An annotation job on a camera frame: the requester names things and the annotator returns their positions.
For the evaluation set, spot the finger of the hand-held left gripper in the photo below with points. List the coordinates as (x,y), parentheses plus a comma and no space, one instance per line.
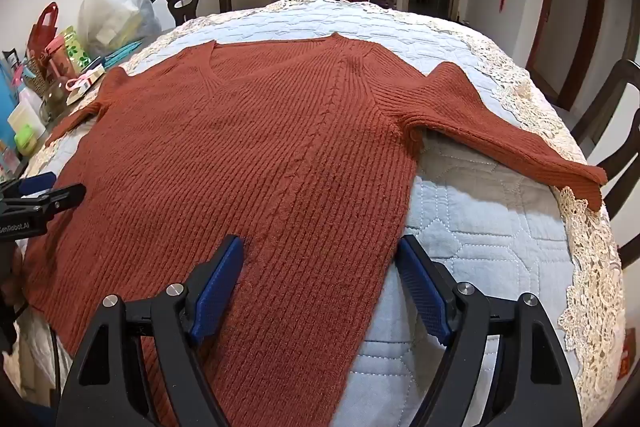
(37,182)
(60,197)

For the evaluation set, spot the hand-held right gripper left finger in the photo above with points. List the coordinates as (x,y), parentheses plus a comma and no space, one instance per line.
(220,288)

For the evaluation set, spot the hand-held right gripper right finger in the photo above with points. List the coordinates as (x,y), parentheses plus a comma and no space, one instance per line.
(422,292)

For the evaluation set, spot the rust red knitted sweater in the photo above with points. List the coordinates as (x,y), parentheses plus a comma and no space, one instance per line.
(280,167)

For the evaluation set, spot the turquoise clothes hangers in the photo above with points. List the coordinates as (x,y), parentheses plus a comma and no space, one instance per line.
(122,52)

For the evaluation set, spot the white container with green lid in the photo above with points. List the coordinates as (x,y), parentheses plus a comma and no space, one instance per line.
(25,124)

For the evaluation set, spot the light blue quilted lace-edged cover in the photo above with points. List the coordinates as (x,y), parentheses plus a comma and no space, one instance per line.
(480,247)

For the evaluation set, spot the blue box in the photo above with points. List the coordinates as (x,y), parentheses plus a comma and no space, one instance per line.
(7,107)

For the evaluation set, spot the glass jar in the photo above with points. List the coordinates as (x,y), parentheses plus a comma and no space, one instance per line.
(55,102)

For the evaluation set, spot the pink ribbon packet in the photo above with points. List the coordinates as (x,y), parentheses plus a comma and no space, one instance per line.
(85,82)

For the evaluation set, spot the pink drinking bottle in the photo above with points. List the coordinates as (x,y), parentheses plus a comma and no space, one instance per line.
(60,59)

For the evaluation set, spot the green floral packet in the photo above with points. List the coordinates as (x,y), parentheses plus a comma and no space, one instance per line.
(77,47)

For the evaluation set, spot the red gift bag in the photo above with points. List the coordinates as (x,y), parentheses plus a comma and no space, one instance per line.
(42,32)

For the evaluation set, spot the white plastic bag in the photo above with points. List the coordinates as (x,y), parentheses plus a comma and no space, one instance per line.
(117,7)

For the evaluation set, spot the brown wooden door frame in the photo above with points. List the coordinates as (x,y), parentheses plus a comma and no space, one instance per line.
(597,22)

